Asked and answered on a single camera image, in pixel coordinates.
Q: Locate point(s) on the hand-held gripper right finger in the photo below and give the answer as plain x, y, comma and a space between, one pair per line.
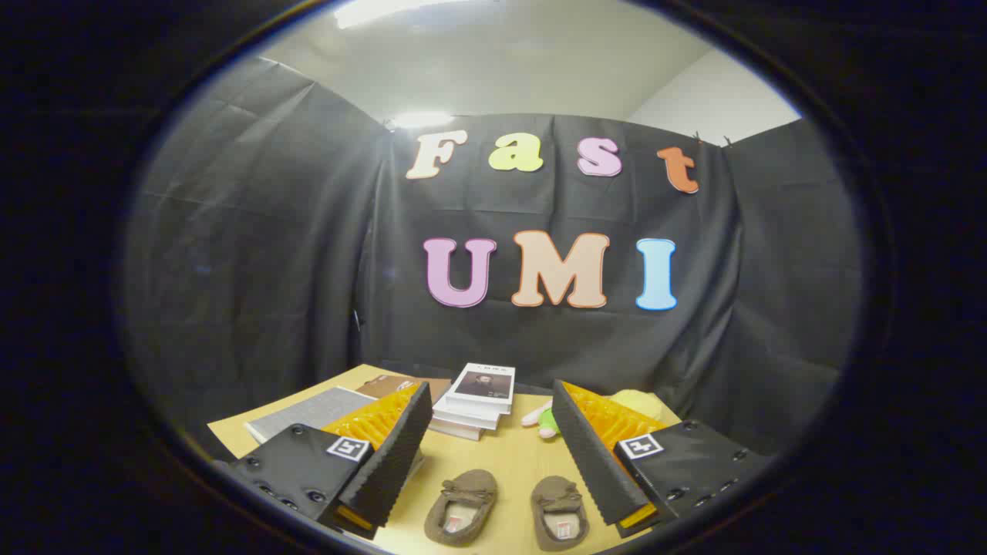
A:
586, 455

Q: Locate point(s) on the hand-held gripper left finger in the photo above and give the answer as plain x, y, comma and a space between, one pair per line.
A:
401, 447

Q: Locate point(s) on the brown fuzzy slipper shoe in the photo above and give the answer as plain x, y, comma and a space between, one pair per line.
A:
461, 505
559, 509

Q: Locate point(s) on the grey fabric storage box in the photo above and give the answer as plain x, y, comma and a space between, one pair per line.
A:
308, 412

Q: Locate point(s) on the brown cardboard box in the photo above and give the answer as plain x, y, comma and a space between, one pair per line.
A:
385, 385

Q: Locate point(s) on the pink green plush toy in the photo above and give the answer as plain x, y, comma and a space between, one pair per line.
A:
546, 422

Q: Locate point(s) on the white book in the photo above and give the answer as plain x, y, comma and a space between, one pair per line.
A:
470, 418
455, 430

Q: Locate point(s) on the yellow plush toy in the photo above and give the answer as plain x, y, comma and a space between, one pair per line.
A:
640, 402

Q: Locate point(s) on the white book portrait cover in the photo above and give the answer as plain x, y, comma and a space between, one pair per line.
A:
482, 384

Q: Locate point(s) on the ceiling light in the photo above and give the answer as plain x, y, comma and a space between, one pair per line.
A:
378, 11
420, 119

